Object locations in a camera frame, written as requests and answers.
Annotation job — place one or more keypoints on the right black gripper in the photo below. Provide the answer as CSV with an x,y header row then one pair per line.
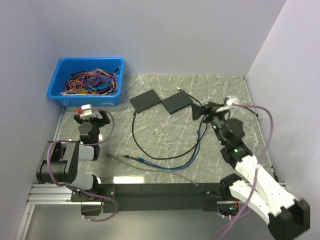
x,y
209,109

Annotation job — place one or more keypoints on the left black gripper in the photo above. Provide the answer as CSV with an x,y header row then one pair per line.
x,y
102,121

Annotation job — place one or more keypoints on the black network switch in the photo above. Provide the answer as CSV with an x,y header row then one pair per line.
x,y
145,101
176,102

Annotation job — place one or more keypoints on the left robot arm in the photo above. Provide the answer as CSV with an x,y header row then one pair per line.
x,y
59,162

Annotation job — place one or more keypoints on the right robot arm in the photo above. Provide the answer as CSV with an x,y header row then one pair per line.
x,y
286,216

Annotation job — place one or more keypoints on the blue plastic bin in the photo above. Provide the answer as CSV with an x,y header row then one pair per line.
x,y
79,81

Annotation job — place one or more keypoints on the black base crossbar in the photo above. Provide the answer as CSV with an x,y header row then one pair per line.
x,y
168,196

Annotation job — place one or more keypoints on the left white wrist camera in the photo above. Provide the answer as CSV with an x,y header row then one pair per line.
x,y
85,112

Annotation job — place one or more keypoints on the aluminium frame rail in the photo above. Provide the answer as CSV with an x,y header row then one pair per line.
x,y
153,147

